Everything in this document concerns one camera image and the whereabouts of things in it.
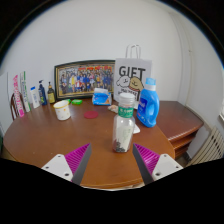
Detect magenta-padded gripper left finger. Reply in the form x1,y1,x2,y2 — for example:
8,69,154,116
41,143,93,186

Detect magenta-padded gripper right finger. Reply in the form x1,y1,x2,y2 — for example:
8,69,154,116
132,143,184,185

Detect clear green-labelled drink bottle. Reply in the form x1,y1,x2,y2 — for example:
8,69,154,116
112,92,137,154

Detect flat round red coaster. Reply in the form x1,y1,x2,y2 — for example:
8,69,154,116
83,110,99,120

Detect brown wooden side cabinet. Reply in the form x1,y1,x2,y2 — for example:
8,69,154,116
156,100,205,159

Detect white yellow-rimmed cup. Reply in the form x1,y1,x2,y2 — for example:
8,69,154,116
53,99,72,121

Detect blue detergent bottle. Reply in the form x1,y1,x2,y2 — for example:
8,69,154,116
136,77,161,128

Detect white radiator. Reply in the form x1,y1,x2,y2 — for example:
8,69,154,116
186,125,224,167

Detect blue tissue pack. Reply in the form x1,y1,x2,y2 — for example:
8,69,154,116
92,87,113,107

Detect amber pump bottle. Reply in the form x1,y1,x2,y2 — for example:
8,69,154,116
47,81,57,105

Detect dark blue pump bottle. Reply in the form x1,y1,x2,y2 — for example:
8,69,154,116
37,79,48,107

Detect white blue-capped bottle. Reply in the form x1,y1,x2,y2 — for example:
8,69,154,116
29,86,41,109

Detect framed group photo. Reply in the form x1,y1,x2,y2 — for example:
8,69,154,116
54,59,116,101

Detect white paper gift bag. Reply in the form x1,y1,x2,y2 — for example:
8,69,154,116
113,44,153,110

